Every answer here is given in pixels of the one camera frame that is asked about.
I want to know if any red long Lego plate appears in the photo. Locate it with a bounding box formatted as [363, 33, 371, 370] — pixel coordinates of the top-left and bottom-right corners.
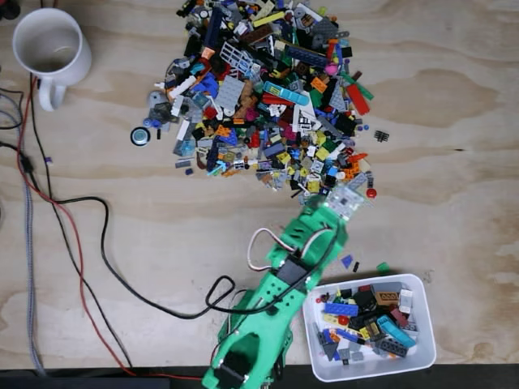
[345, 83, 372, 117]

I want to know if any red cable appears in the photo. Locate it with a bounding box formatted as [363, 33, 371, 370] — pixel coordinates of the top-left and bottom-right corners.
[15, 75, 204, 382]

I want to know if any teal curved long Lego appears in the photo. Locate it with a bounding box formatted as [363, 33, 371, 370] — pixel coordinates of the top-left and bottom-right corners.
[376, 314, 418, 348]

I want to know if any white plastic bin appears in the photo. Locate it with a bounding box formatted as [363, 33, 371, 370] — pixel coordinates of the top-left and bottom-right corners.
[302, 273, 438, 383]

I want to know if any green long Lego piece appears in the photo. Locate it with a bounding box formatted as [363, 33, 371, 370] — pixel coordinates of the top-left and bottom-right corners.
[340, 72, 375, 101]

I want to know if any large grey studded plate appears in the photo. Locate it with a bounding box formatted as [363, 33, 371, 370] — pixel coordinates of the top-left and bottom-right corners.
[213, 75, 248, 110]

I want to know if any dark blue curved long Lego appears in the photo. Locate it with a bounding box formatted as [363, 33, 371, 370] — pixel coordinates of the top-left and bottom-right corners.
[205, 137, 222, 172]

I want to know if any teal long flat Lego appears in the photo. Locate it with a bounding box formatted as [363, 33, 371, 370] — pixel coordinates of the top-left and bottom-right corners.
[262, 80, 310, 107]

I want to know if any round black ring piece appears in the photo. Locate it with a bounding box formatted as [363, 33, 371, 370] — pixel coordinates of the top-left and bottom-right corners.
[130, 126, 152, 147]

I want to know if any thin black cable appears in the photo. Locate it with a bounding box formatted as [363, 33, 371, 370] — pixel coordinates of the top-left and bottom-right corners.
[28, 72, 134, 369]

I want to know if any brown Lego brick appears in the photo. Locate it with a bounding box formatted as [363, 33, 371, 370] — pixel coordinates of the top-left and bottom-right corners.
[375, 291, 402, 306]

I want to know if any light blue spiderweb Lego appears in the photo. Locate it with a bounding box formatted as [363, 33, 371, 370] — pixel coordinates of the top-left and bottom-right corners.
[173, 139, 196, 158]

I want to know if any dark blue long studded plate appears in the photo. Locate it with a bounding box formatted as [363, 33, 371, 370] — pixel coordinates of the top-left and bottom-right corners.
[283, 44, 329, 68]

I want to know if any grey rock Lego piece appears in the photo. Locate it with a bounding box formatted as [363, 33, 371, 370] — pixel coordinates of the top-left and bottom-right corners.
[148, 100, 174, 122]

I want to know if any dark brown long plate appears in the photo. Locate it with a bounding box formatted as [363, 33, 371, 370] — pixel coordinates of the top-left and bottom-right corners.
[241, 26, 275, 45]

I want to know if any grey braided cable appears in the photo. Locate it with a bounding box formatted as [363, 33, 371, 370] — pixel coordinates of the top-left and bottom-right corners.
[0, 91, 46, 376]

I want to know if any dark grey technic brick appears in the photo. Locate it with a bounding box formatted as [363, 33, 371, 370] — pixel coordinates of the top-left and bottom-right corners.
[375, 338, 409, 357]

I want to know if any black object with red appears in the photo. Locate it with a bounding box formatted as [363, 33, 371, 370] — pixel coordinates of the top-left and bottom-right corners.
[0, 0, 21, 20]

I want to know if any white ceramic mug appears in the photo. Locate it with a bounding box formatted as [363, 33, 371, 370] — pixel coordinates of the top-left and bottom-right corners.
[11, 6, 93, 113]

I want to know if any dark grey square plate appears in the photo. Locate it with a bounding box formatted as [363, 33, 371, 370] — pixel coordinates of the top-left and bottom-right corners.
[311, 18, 338, 41]

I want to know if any yellow long Lego plate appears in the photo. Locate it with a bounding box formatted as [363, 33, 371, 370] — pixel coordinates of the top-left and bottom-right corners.
[253, 11, 286, 28]

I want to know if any white servo cable loop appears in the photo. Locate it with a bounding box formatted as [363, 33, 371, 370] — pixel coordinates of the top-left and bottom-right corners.
[246, 227, 287, 273]

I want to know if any white lattice window Lego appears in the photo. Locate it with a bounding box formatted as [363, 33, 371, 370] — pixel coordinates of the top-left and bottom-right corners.
[218, 40, 248, 70]

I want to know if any blue studded Lego plate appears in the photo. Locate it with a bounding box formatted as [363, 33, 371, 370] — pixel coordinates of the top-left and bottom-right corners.
[323, 301, 360, 317]

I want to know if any white printed Lego panel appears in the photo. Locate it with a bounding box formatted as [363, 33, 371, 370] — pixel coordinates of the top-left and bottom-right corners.
[291, 103, 317, 133]

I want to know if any thick black cable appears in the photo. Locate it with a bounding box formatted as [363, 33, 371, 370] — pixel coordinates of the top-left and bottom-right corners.
[0, 139, 238, 321]

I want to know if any light grey Lego brick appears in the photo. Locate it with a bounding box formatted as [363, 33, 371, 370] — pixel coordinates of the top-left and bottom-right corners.
[398, 288, 414, 315]

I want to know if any clear camera mount board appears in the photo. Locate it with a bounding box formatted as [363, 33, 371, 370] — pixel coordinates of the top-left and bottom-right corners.
[322, 184, 366, 222]

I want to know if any white long Lego brick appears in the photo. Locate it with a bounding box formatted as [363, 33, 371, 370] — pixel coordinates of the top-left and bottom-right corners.
[168, 75, 199, 98]

